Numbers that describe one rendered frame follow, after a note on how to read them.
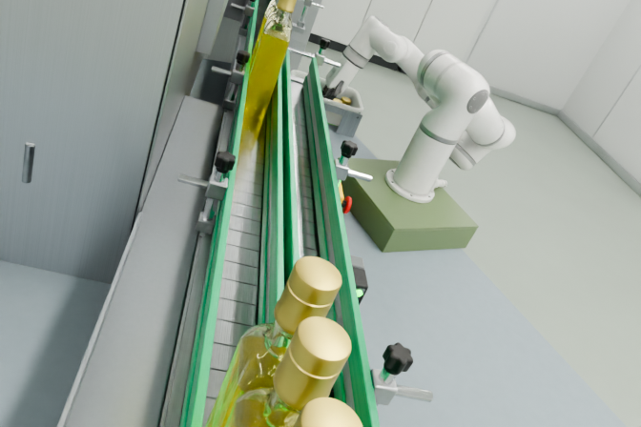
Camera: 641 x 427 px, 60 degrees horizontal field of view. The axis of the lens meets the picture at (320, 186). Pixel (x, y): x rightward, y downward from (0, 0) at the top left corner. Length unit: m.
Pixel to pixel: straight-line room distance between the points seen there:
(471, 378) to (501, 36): 5.29
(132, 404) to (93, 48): 0.40
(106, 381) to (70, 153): 0.31
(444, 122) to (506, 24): 4.92
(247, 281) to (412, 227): 0.52
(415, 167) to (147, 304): 0.75
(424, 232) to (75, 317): 0.72
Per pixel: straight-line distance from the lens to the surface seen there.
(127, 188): 0.80
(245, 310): 0.74
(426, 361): 1.01
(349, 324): 0.67
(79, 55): 0.74
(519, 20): 6.15
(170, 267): 0.77
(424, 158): 1.26
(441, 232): 1.27
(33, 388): 0.79
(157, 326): 0.69
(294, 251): 0.72
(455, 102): 1.20
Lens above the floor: 1.38
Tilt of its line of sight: 28 degrees down
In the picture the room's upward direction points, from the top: 23 degrees clockwise
